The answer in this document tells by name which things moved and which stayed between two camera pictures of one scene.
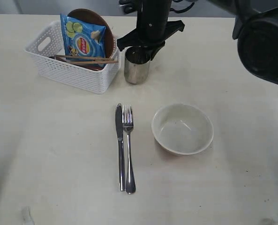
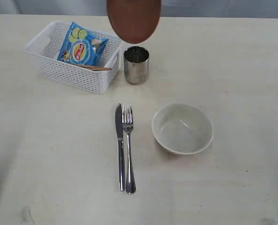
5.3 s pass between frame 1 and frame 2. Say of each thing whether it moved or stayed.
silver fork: stayed
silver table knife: stayed
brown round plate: moved
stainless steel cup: stayed
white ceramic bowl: stayed
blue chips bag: moved
